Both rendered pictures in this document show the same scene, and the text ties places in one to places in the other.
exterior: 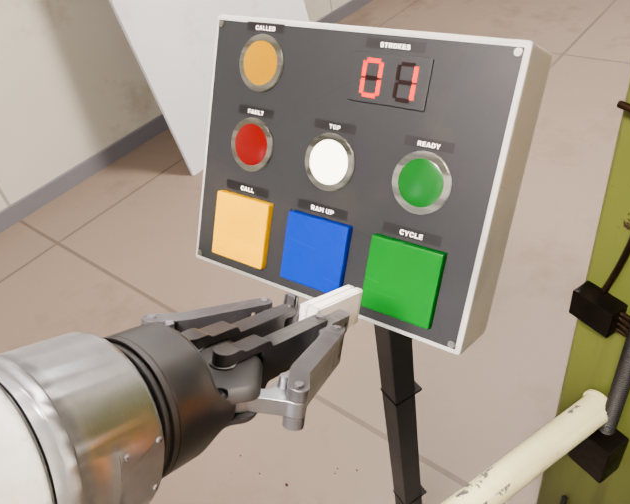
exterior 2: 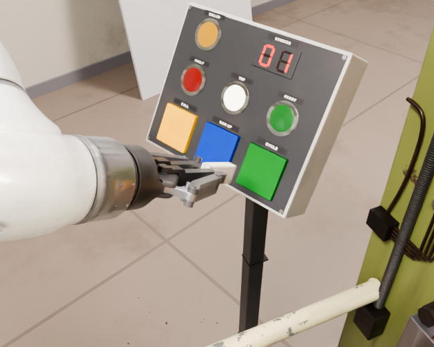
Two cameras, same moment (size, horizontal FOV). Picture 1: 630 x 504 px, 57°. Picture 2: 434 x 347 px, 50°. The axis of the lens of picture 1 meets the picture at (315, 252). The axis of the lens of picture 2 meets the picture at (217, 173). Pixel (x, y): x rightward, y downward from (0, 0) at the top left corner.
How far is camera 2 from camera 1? 0.24 m
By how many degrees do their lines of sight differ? 1
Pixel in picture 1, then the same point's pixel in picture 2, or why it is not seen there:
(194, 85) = (157, 35)
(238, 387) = (167, 180)
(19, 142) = (23, 50)
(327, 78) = (243, 51)
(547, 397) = not seen: hidden behind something
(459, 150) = (305, 104)
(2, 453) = (85, 162)
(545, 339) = not seen: hidden behind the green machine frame
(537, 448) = (330, 303)
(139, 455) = (125, 186)
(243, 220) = (178, 122)
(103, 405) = (117, 162)
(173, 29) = not seen: outside the picture
